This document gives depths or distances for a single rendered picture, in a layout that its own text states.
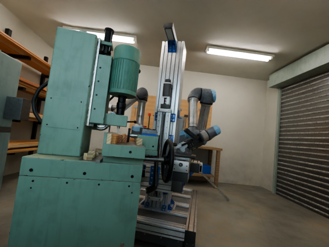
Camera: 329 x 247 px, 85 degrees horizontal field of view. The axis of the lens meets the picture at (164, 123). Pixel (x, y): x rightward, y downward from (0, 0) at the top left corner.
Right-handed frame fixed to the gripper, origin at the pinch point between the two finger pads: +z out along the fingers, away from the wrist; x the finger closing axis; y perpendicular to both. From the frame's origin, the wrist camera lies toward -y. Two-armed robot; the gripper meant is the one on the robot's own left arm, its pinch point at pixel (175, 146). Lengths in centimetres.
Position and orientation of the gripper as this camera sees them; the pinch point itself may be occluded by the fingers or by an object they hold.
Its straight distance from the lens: 127.9
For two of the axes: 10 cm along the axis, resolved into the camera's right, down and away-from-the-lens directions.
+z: -8.9, 4.1, -1.9
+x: -1.9, 0.4, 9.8
